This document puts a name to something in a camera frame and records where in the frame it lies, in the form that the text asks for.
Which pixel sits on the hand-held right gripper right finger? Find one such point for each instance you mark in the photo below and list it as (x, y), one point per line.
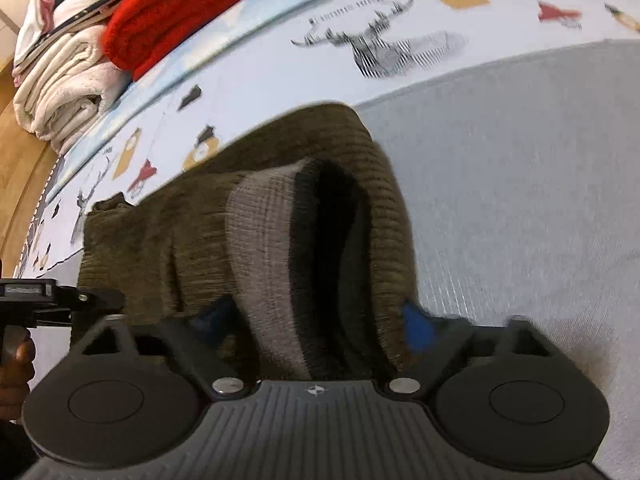
(418, 331)

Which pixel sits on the printed bed sheet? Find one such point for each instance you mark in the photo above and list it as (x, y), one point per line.
(500, 185)

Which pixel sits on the red knitted blanket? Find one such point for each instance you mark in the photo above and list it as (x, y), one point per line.
(180, 15)

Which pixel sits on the cream folded blanket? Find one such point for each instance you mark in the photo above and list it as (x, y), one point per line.
(65, 95)

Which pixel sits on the wooden bed frame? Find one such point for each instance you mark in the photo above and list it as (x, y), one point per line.
(20, 180)

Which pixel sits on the person's left hand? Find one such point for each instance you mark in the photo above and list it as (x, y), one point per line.
(19, 385)

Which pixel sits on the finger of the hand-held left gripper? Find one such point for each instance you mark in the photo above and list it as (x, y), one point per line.
(100, 301)

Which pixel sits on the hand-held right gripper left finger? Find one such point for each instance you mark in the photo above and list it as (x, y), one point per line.
(216, 318)

